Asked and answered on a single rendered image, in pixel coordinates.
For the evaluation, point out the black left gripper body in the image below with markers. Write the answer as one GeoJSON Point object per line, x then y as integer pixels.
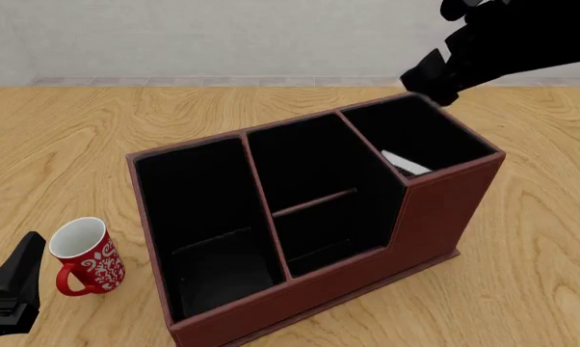
{"type": "Point", "coordinates": [8, 318]}

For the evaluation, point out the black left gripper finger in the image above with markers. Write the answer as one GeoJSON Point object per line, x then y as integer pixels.
{"type": "Point", "coordinates": [24, 267]}

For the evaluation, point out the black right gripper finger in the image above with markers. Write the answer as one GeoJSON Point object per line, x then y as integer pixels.
{"type": "Point", "coordinates": [445, 97]}
{"type": "Point", "coordinates": [422, 72]}

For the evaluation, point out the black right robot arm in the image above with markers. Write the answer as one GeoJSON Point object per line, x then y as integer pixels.
{"type": "Point", "coordinates": [526, 39]}

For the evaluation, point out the book with white pages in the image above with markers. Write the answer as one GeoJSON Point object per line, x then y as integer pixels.
{"type": "Point", "coordinates": [405, 163]}

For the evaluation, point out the red-brown desk caddy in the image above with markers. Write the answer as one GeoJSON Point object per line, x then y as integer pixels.
{"type": "Point", "coordinates": [434, 224]}

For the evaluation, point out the red mug with white pattern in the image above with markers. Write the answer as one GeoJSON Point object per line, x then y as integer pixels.
{"type": "Point", "coordinates": [104, 265]}

